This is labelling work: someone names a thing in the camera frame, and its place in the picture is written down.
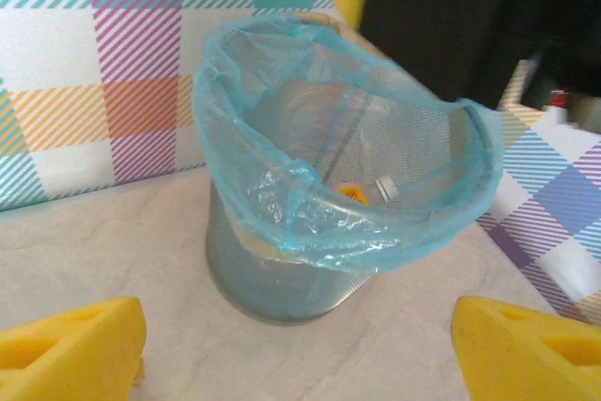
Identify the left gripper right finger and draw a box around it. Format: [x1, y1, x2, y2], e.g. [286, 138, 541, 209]
[450, 295, 601, 401]

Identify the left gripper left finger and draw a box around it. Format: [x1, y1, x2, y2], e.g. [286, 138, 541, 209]
[0, 296, 147, 401]

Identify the blue plastic bin liner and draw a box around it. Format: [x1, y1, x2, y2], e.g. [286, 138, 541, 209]
[191, 13, 503, 275]

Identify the blue transparent bin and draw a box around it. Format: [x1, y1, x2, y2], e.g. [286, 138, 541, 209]
[196, 15, 499, 327]

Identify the clear bottle with grey cap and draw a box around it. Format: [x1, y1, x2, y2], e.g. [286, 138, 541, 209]
[331, 174, 405, 208]

